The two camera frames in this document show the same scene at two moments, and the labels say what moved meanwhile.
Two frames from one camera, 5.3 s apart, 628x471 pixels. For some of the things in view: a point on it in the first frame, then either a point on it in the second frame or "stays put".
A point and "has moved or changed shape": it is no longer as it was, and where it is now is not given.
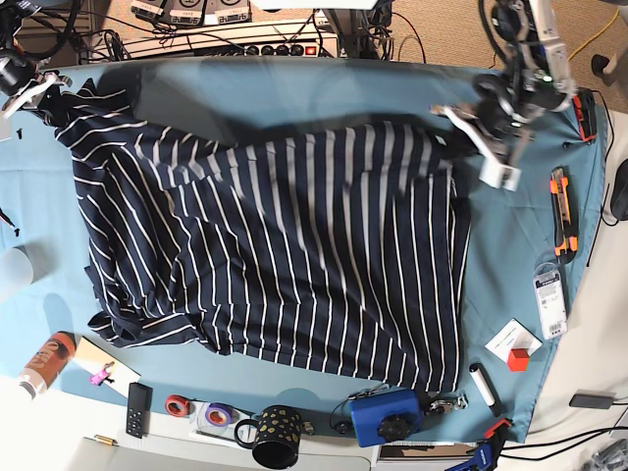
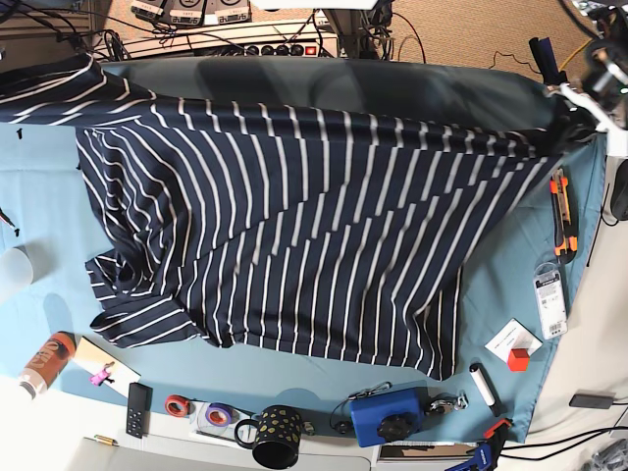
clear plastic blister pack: (550, 297) stays put
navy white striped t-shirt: (339, 246) has moved or changed shape
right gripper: (497, 128) -> (602, 87)
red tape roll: (177, 406) stays put
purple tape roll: (218, 414) stays put
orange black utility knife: (565, 228) stays put
